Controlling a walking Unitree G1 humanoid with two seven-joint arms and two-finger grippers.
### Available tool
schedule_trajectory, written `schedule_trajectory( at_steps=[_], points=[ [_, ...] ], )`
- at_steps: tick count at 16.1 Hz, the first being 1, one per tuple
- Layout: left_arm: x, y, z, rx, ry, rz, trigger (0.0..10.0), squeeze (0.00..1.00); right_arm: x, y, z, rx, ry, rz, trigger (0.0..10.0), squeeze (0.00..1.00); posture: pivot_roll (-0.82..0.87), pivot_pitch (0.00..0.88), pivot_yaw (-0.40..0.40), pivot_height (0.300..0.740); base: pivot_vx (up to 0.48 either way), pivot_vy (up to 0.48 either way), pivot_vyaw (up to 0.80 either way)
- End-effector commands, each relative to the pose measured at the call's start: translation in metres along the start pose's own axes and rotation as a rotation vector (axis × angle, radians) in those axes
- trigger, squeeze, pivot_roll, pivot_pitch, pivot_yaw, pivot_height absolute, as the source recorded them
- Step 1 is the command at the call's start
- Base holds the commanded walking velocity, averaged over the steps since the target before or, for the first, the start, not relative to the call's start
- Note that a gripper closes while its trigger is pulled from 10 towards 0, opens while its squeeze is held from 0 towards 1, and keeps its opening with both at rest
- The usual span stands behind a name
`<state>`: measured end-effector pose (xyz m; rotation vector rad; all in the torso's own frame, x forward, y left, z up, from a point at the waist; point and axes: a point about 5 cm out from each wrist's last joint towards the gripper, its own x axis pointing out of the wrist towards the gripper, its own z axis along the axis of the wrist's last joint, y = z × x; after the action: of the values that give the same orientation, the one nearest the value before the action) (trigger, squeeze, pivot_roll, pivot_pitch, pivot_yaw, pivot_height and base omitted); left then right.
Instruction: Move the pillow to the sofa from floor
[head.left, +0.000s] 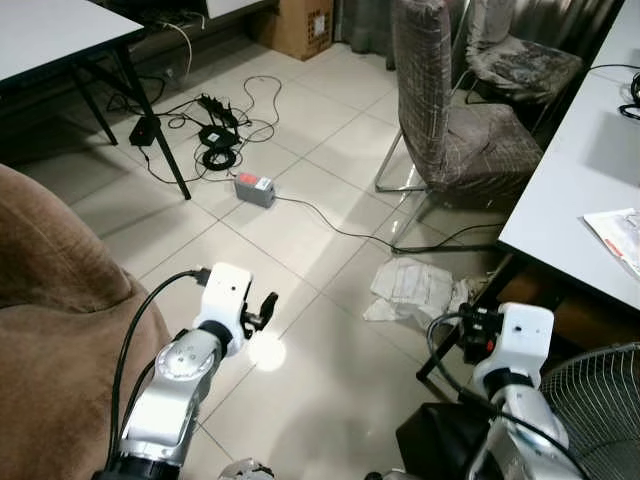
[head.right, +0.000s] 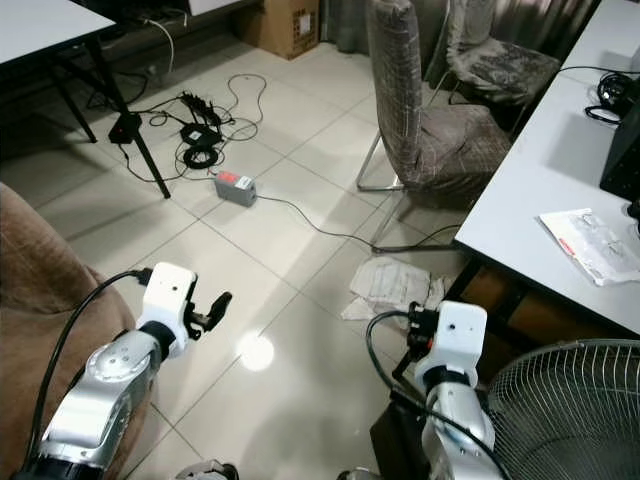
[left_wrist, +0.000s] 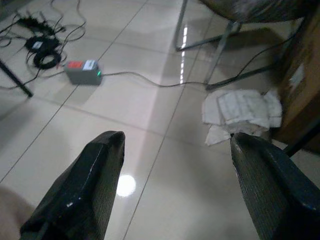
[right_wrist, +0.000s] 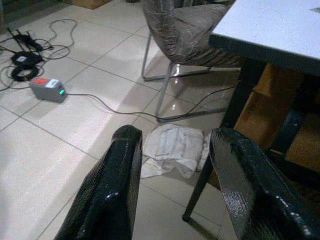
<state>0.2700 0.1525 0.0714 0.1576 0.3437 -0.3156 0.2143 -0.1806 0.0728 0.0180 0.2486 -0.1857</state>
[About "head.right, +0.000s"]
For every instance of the metal fan grille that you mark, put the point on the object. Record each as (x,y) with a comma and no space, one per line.
(570,410)

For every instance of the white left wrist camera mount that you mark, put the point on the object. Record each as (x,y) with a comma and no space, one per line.
(168,295)

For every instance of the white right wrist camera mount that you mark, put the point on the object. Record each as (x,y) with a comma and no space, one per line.
(465,335)

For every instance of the white table with black legs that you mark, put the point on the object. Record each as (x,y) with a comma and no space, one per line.
(40,25)

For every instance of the brown plaid chair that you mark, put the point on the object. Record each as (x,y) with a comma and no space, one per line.
(430,130)

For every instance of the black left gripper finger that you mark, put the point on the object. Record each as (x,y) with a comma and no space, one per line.
(221,302)

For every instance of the black power adapter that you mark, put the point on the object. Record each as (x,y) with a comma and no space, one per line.
(126,128)

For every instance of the black charger brick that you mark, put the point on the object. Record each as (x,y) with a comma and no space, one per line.
(200,133)

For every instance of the large white table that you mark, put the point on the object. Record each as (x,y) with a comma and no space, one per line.
(550,170)

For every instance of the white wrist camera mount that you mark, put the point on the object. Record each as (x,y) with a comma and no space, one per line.
(465,335)
(168,295)

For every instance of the black device box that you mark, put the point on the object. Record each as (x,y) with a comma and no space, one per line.
(623,155)

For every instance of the grey curtain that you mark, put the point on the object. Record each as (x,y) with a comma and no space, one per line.
(550,18)

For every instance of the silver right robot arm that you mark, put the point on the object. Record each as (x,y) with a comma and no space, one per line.
(452,420)

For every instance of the black power strip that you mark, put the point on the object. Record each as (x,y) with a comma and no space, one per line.
(200,107)

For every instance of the grey worn padded chair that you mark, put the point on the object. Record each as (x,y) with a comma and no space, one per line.
(500,65)

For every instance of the brown cardboard box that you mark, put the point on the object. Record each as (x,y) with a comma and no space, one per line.
(280,25)

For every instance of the brown fabric sofa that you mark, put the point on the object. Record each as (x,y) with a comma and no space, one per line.
(40,320)

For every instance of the grey robot foot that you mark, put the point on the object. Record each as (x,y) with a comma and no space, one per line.
(208,470)

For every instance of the white paper packet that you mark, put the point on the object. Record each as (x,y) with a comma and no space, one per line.
(592,245)

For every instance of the grey box with red label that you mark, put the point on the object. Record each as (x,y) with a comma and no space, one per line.
(235,187)

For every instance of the black fan base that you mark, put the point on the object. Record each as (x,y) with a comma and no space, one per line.
(395,440)

